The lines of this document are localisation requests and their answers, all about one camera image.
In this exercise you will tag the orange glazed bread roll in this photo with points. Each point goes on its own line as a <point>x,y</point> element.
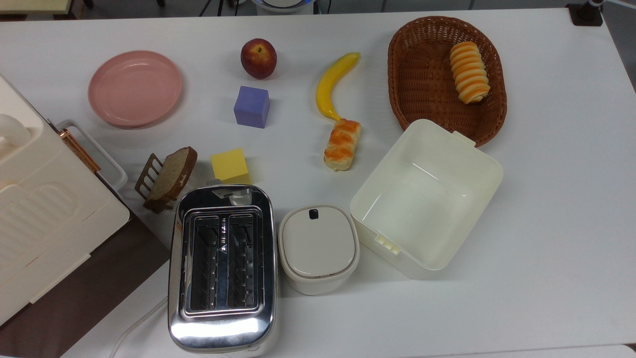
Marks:
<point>343,144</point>

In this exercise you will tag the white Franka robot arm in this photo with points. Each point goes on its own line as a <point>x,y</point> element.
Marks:
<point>282,4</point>

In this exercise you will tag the brown wicker basket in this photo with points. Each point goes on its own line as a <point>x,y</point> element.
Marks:
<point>427,92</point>

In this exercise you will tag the striped spiral bread roll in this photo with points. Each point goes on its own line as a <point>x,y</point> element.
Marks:
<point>469,72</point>

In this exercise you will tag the small cream lidded bin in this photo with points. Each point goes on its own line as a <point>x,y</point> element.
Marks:
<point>318,243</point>

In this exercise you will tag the yellow cube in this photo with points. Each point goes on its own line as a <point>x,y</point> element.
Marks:
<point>229,164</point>

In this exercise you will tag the yellow banana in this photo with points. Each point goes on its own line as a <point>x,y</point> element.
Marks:
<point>330,85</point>

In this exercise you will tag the purple cube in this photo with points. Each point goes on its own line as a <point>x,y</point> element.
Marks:
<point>251,107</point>

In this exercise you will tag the open cream plastic container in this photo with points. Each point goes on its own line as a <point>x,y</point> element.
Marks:
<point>427,204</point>

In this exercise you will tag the red apple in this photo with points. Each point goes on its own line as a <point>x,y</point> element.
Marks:
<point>258,58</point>

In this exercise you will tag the brown toast slice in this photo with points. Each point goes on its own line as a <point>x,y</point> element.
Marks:
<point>172,174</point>

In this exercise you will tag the brown toast rack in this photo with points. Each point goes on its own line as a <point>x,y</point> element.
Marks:
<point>145,175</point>

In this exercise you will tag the chrome and cream toaster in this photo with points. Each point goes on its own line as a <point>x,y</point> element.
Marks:
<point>223,333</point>

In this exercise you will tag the pink plate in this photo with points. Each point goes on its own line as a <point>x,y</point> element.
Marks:
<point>134,89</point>

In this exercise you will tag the large cream box appliance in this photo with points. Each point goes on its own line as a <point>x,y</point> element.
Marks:
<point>44,209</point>

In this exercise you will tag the black table clamp post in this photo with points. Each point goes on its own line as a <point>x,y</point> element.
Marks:
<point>586,14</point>

